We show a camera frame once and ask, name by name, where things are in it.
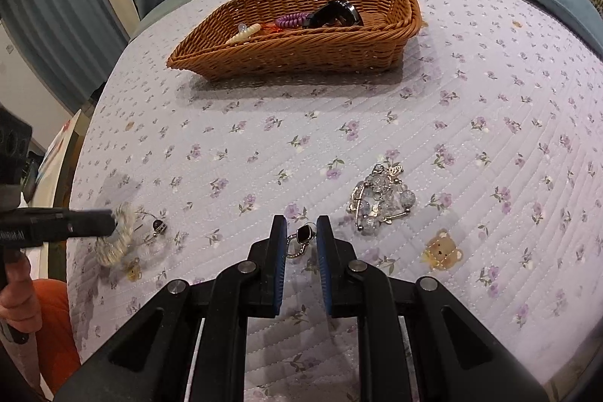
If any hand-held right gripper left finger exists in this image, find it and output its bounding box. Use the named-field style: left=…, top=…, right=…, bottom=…
left=57, top=215, right=289, bottom=402

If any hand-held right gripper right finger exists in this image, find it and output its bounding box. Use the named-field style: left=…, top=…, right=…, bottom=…
left=315, top=215, right=551, bottom=402

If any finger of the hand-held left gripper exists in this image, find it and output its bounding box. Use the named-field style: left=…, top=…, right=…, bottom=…
left=0, top=207, right=118, bottom=249

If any clear crystal bead bracelet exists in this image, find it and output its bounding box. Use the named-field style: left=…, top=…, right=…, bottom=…
left=347, top=163, right=418, bottom=236

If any brown wicker basket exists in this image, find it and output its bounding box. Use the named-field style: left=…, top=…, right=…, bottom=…
left=166, top=0, right=422, bottom=81

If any purple spiral hair tie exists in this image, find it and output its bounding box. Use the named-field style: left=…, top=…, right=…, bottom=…
left=274, top=12, right=315, bottom=30

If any black watch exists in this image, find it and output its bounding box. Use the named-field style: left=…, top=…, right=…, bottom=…
left=301, top=0, right=365, bottom=30

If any person's left hand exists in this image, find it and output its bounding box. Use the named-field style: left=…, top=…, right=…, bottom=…
left=0, top=252, right=42, bottom=337

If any person's orange clothing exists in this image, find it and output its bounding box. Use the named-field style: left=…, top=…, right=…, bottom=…
left=28, top=278, right=82, bottom=391

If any gold bear brooch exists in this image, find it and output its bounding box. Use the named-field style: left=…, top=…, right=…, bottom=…
left=421, top=229, right=465, bottom=271

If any teal bench cushion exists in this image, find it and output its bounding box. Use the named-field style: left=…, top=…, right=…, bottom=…
left=129, top=0, right=224, bottom=39

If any black bead thin chain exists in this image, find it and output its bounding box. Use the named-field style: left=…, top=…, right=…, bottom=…
left=136, top=208, right=169, bottom=237

